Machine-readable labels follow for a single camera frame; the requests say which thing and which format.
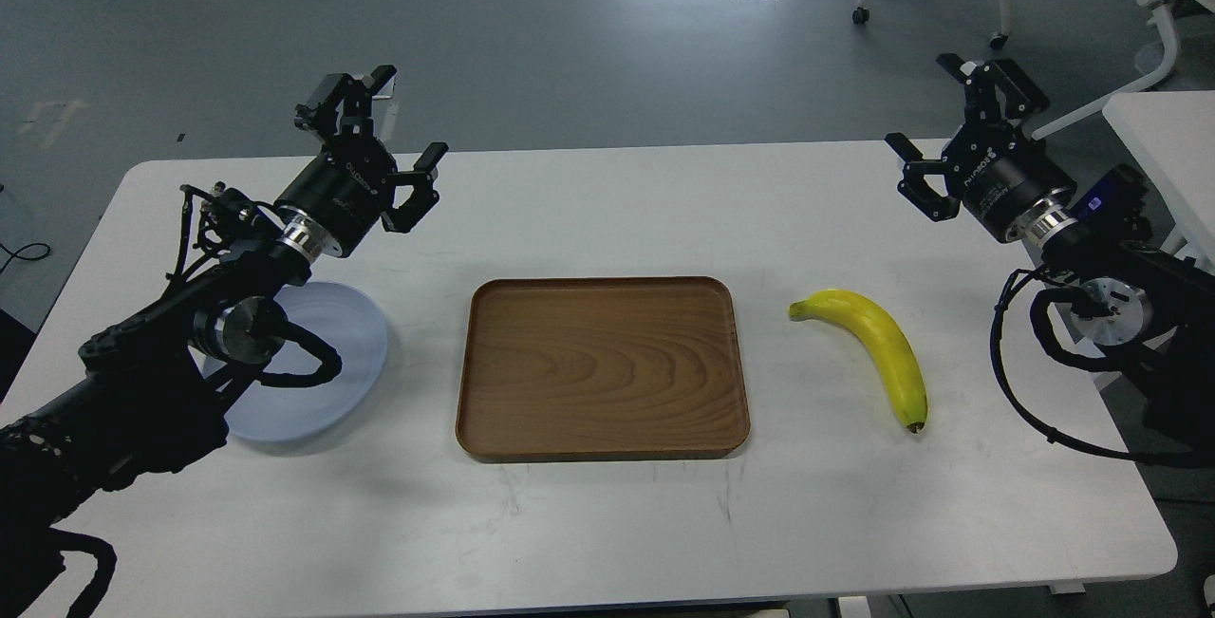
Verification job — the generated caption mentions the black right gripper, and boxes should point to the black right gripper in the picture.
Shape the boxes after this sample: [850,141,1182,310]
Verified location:
[885,53,1076,243]

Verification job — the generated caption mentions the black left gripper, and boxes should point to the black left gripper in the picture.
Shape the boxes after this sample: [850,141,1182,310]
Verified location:
[276,66,450,257]

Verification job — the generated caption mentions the light blue plate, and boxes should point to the light blue plate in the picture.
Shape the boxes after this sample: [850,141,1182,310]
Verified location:
[202,280,390,444]

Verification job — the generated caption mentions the yellow banana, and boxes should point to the yellow banana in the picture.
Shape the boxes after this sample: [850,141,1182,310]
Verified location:
[787,289,929,435]

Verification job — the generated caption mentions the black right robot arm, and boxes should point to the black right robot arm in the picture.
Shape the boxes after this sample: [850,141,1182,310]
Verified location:
[886,53,1214,467]

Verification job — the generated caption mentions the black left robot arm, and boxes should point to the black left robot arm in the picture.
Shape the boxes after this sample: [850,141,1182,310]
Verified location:
[1,66,448,617]

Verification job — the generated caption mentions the white side table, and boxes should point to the white side table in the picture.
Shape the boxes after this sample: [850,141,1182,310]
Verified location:
[1102,90,1214,260]

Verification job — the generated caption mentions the brown wooden tray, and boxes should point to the brown wooden tray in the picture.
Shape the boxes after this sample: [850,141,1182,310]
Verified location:
[454,276,751,463]

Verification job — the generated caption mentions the black floor cable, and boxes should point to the black floor cable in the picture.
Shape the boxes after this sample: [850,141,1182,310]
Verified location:
[0,183,52,274]

